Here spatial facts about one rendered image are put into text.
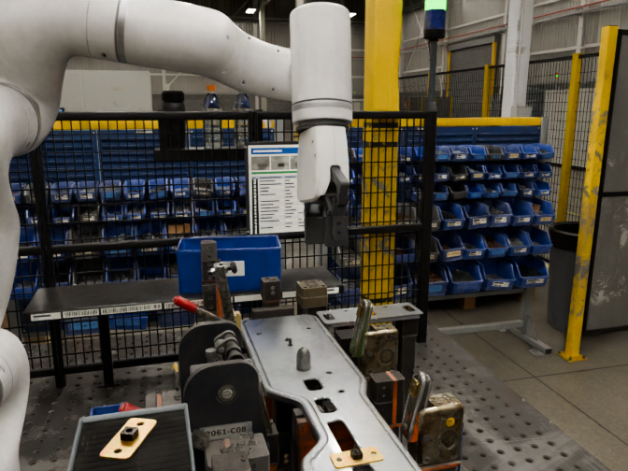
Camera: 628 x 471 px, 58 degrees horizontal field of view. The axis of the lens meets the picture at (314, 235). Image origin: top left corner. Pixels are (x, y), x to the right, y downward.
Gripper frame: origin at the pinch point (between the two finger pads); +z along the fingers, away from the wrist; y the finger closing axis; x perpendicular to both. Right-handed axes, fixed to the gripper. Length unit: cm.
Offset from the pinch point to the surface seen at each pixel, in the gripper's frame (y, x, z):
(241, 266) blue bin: -89, 3, 11
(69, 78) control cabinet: -670, -100, -181
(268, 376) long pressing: -42, 1, 31
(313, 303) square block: -78, 22, 21
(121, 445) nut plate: 3.5, -27.8, 24.0
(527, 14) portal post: -361, 319, -185
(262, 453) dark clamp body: -3.7, -9.0, 30.7
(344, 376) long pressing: -37, 16, 31
